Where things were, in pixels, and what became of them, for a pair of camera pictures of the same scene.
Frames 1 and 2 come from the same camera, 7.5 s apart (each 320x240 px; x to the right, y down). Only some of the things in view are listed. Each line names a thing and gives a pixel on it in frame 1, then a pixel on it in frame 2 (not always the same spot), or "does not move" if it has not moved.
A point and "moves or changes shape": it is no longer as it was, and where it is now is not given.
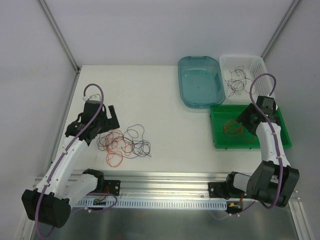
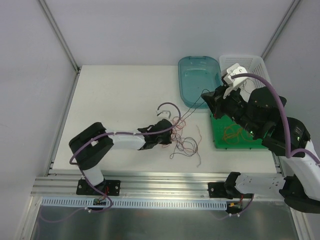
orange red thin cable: x=114 y=157 -> x=178 y=125
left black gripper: x=108 y=122 -> x=163 y=131
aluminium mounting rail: x=155 y=185 does not move
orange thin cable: x=232 y=128 moves or changes shape
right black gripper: x=247 y=118 -> x=220 y=100
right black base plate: x=218 y=190 does not move
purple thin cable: x=131 y=145 moves or changes shape
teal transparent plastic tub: x=201 y=82 does not move
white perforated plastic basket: x=239 y=71 does not move
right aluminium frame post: x=294 y=5 does not move
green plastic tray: x=228 y=133 does not move
